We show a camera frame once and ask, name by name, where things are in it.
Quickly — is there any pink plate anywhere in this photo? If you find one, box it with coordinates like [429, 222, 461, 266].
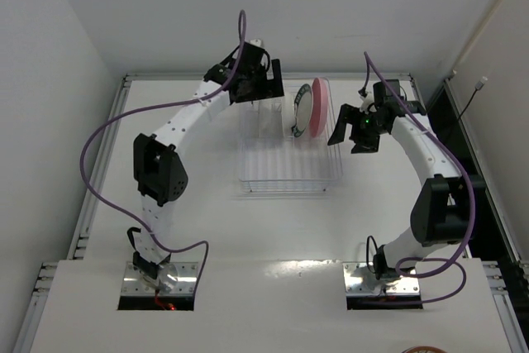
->
[309, 78, 329, 138]

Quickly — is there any green rimmed white plate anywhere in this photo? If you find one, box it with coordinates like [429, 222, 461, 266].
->
[291, 83, 313, 138]

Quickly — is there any clear wire dish rack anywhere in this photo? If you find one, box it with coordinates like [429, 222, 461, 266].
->
[238, 78, 343, 194]

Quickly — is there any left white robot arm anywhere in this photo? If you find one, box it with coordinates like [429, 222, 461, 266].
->
[129, 39, 342, 292]

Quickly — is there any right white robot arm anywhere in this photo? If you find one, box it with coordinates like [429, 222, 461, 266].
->
[340, 79, 484, 278]

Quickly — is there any brown bowl at edge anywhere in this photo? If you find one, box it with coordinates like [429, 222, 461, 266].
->
[402, 345, 446, 353]

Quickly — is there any black usb cable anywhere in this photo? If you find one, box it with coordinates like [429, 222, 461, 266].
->
[456, 76, 488, 122]

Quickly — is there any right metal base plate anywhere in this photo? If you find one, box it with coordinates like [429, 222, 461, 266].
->
[342, 262, 420, 298]

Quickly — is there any metal base plate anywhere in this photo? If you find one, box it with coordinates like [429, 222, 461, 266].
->
[342, 262, 420, 298]
[121, 262, 198, 297]

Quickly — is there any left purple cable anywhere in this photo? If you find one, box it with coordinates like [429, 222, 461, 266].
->
[80, 9, 249, 294]

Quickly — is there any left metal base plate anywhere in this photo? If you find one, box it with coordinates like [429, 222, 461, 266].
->
[121, 262, 198, 297]

